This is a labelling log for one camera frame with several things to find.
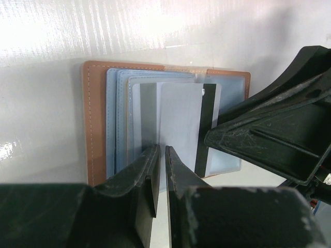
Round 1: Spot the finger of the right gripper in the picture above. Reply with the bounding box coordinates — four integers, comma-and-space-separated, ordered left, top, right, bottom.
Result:
205, 71, 330, 184
218, 46, 330, 124

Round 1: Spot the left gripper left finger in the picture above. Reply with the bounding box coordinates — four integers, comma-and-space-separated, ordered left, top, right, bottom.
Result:
93, 145, 160, 247

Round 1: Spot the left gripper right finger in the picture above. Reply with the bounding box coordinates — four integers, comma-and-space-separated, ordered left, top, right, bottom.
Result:
165, 146, 215, 247

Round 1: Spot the tan leather card holder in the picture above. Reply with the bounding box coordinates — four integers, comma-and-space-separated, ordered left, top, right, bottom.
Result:
82, 60, 251, 186

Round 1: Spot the silver card with black stripe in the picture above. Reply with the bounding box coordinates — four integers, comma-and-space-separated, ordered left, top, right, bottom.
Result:
160, 83, 221, 178

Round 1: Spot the grey striped card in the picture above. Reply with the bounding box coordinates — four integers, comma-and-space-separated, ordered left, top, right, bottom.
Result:
132, 83, 160, 158

